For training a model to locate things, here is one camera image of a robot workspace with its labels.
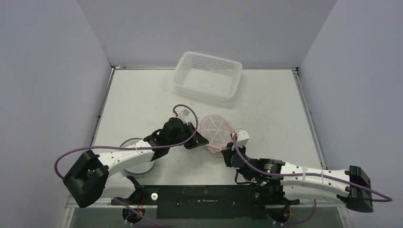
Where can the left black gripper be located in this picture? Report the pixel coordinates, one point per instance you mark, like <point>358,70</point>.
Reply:
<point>196,140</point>

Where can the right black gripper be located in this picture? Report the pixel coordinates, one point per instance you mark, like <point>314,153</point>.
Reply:
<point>227,153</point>

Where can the pink-trimmed mesh laundry bag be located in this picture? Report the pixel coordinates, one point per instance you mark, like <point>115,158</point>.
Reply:
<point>217,131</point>

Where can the blue-trimmed mesh laundry bag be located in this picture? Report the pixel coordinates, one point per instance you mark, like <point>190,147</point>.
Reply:
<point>140,169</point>

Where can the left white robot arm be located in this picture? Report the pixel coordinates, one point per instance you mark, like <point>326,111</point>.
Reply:
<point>94,176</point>

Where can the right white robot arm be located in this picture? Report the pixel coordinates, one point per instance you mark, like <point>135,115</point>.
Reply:
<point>280,182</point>

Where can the white perforated plastic basket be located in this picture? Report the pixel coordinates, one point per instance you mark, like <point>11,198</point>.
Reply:
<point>207,76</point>

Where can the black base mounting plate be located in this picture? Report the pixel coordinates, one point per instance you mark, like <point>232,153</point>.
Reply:
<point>209,202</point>

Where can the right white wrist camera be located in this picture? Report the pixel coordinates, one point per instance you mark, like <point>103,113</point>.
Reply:
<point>241,137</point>

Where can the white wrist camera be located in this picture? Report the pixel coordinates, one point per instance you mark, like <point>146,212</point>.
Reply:
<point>183,116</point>
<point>241,137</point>

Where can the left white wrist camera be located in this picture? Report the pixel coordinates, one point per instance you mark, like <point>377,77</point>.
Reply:
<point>183,116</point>

